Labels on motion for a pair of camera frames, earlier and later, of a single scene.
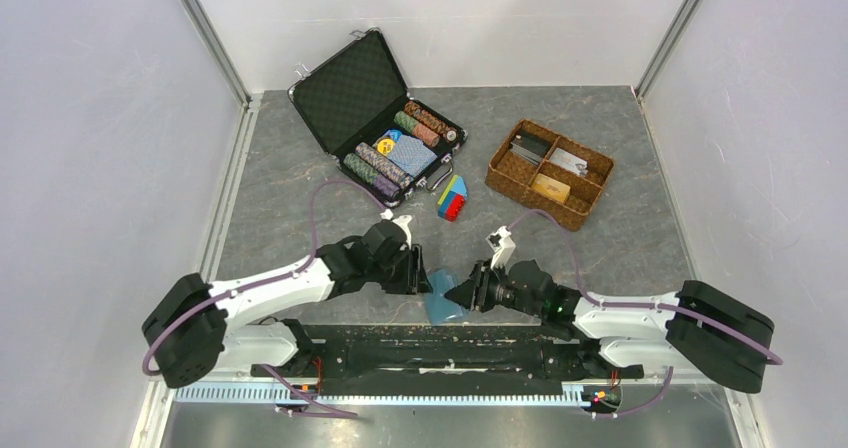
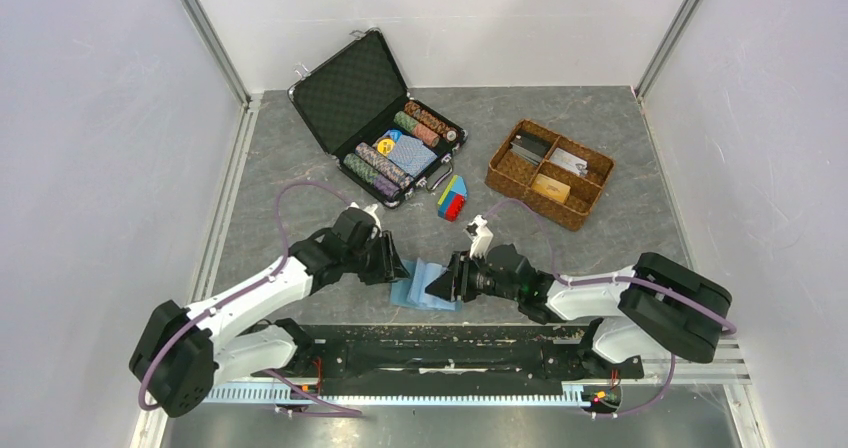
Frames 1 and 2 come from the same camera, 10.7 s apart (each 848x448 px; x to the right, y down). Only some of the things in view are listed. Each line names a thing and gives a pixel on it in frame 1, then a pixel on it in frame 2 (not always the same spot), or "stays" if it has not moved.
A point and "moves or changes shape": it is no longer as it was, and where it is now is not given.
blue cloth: x=440 y=309 moves or changes shape
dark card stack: x=529 y=146 stays
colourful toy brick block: x=452 y=201 stays
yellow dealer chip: x=386 y=146 stays
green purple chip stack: x=372 y=177 stays
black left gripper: x=414 y=279 → x=390 y=267
